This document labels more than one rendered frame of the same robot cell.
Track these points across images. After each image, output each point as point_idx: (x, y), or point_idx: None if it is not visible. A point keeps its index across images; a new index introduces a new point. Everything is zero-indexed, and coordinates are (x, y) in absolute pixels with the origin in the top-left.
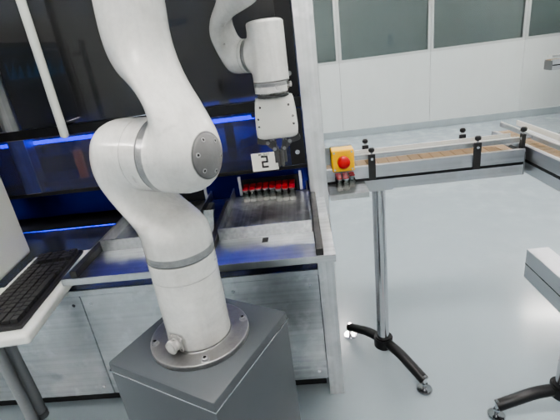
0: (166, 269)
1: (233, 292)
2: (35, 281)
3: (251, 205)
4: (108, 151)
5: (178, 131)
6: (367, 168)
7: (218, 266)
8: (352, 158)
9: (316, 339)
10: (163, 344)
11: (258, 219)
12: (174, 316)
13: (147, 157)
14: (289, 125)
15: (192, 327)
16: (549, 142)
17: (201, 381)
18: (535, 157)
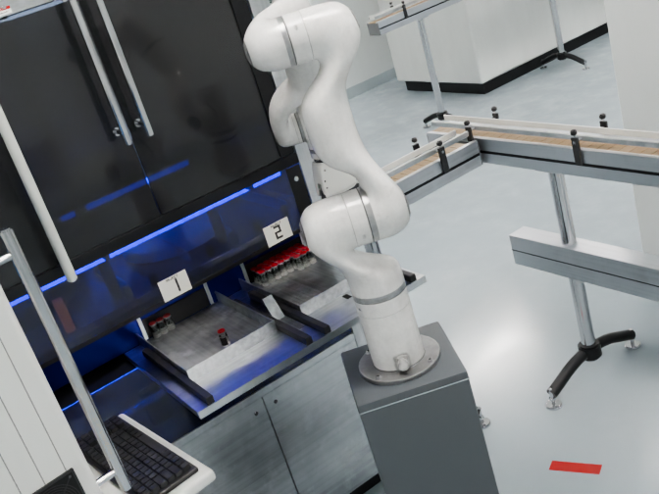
0: (392, 298)
1: (277, 402)
2: (133, 448)
3: (278, 284)
4: (340, 222)
5: (396, 189)
6: None
7: (339, 327)
8: None
9: None
10: (385, 374)
11: (310, 289)
12: (400, 337)
13: (380, 215)
14: (350, 177)
15: (413, 341)
16: (495, 127)
17: (442, 370)
18: (488, 145)
